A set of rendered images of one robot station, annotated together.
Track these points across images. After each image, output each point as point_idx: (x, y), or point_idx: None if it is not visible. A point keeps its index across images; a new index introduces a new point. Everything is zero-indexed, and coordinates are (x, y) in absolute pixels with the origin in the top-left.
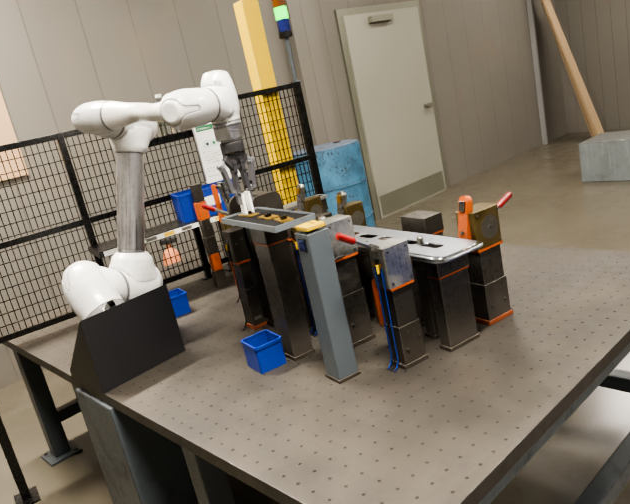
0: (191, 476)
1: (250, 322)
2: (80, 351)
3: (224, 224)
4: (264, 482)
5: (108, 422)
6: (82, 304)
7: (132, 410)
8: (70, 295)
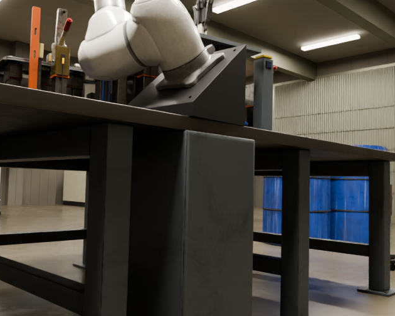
0: (301, 189)
1: None
2: (230, 76)
3: (68, 49)
4: (366, 148)
5: (244, 158)
6: (199, 34)
7: (282, 133)
8: (189, 18)
